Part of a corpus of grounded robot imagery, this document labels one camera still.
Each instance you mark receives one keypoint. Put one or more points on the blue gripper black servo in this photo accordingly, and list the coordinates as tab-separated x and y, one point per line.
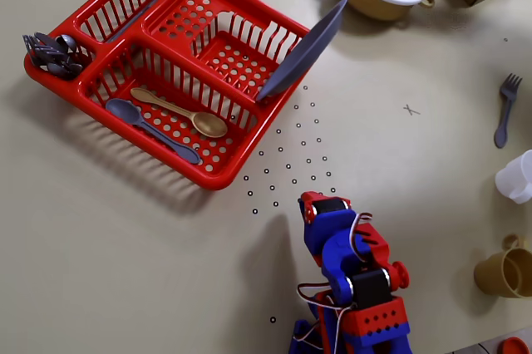
327	207

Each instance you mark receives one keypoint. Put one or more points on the grey plastic plate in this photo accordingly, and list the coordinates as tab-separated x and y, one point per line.
299	55

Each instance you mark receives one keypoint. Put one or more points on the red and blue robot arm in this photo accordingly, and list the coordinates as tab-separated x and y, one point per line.
374	321

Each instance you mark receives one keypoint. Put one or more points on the tan plastic spoon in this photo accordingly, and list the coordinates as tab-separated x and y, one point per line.
210	123

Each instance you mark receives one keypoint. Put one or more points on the tan plastic mug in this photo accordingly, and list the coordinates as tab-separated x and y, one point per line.
490	275

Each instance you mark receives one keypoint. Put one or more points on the grey plastic spoon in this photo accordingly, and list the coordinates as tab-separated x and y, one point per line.
66	43
122	109
64	69

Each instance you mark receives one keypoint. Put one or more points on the white plastic cup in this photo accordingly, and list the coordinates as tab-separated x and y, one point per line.
515	179

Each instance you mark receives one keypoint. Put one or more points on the orange round plastic item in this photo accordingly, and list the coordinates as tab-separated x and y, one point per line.
514	347

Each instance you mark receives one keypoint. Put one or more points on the grey plastic knife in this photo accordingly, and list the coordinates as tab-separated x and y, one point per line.
137	15
46	39

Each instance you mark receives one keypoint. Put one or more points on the red plastic dish rack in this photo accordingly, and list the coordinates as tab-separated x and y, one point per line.
33	69

